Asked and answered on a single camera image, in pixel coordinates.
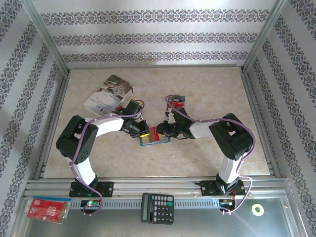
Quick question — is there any blue card holder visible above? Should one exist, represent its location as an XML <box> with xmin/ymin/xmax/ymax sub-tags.
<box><xmin>139</xmin><ymin>125</ymin><xmax>171</xmax><ymax>147</ymax></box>

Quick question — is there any black plastic card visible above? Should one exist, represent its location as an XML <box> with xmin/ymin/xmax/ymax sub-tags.
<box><xmin>167</xmin><ymin>94</ymin><xmax>186</xmax><ymax>102</ymax></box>

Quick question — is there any gold pocket calculator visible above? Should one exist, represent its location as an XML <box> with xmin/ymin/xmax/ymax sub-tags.
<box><xmin>128</xmin><ymin>97</ymin><xmax>144</xmax><ymax>109</ymax></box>

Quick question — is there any paperback book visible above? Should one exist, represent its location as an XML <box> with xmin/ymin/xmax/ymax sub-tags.
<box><xmin>82</xmin><ymin>75</ymin><xmax>136</xmax><ymax>118</ymax></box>

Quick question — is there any black desk calculator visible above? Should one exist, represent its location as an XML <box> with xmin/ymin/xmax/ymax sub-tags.
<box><xmin>140</xmin><ymin>192</ymin><xmax>175</xmax><ymax>225</ymax></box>

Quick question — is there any grey metal shelf panel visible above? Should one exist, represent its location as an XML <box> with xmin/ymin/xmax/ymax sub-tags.
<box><xmin>23</xmin><ymin>197</ymin><xmax>297</xmax><ymax>237</ymax></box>

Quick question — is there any green tape roll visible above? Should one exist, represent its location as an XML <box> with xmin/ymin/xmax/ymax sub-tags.
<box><xmin>251</xmin><ymin>203</ymin><xmax>265</xmax><ymax>216</ymax></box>

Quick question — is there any red packet in plastic bag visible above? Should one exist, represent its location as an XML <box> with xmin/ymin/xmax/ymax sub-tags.
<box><xmin>26</xmin><ymin>196</ymin><xmax>72</xmax><ymax>225</ymax></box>

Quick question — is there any aluminium mounting rail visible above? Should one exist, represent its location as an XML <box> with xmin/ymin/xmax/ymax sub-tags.
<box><xmin>23</xmin><ymin>177</ymin><xmax>292</xmax><ymax>198</ymax></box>

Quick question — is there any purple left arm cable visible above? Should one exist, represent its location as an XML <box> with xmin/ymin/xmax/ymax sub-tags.
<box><xmin>70</xmin><ymin>99</ymin><xmax>145</xmax><ymax>217</ymax></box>

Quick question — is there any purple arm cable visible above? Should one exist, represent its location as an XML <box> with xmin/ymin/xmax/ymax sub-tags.
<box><xmin>70</xmin><ymin>99</ymin><xmax>145</xmax><ymax>217</ymax></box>
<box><xmin>164</xmin><ymin>96</ymin><xmax>256</xmax><ymax>215</ymax></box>

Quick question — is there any aluminium table back rail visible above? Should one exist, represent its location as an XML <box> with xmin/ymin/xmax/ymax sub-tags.
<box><xmin>66</xmin><ymin>64</ymin><xmax>245</xmax><ymax>70</ymax></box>

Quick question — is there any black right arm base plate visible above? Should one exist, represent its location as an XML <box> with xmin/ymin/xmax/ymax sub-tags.
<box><xmin>200</xmin><ymin>180</ymin><xmax>246</xmax><ymax>198</ymax></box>

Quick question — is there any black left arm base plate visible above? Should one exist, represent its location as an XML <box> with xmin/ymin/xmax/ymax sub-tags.
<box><xmin>69</xmin><ymin>181</ymin><xmax>115</xmax><ymax>198</ymax></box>

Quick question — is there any grey slotted cable duct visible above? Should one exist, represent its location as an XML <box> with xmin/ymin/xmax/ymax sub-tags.
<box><xmin>69</xmin><ymin>198</ymin><xmax>221</xmax><ymax>210</ymax></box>

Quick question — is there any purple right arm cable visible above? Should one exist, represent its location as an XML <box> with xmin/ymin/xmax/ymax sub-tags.
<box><xmin>164</xmin><ymin>96</ymin><xmax>256</xmax><ymax>215</ymax></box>

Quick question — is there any aluminium table side rail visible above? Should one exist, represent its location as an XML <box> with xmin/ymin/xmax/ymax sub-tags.
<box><xmin>239</xmin><ymin>70</ymin><xmax>282</xmax><ymax>178</ymax></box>
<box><xmin>34</xmin><ymin>73</ymin><xmax>72</xmax><ymax>180</ymax></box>

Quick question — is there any aluminium frame corner post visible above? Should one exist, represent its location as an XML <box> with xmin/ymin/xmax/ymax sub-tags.
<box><xmin>21</xmin><ymin>0</ymin><xmax>71</xmax><ymax>75</ymax></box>
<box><xmin>242</xmin><ymin>0</ymin><xmax>291</xmax><ymax>73</ymax></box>

